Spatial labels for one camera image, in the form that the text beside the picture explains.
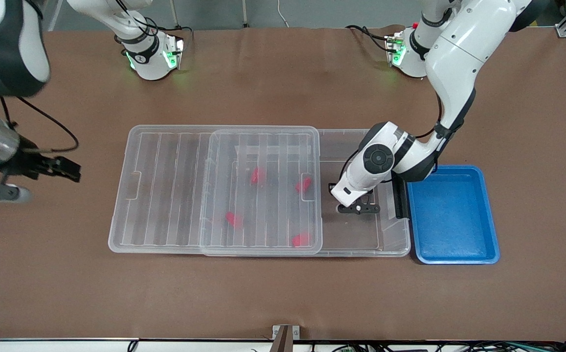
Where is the transparent plastic box lid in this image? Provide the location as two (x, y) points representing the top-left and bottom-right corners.
(108, 124), (324, 256)

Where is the transparent plastic storage box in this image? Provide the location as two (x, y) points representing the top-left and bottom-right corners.
(200, 128), (412, 258)

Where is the blue plastic tray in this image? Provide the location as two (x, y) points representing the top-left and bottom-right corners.
(406, 165), (501, 265)

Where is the brown paper table cover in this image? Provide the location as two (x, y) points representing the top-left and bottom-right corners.
(0, 26), (566, 342)

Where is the black box latch handle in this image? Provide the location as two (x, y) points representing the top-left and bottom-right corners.
(391, 176), (409, 220)

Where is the metal table edge bracket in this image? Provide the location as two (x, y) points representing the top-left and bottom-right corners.
(272, 325), (301, 352)

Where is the black left arm base cable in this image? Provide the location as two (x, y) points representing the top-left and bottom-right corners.
(345, 24), (392, 52)

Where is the black arm base cable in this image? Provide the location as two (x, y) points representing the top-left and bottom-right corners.
(345, 24), (392, 52)
(156, 23), (194, 39)

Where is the black right arm base cable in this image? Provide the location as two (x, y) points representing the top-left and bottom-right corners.
(156, 23), (194, 39)

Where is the white cable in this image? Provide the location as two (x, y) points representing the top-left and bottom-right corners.
(276, 0), (291, 28)

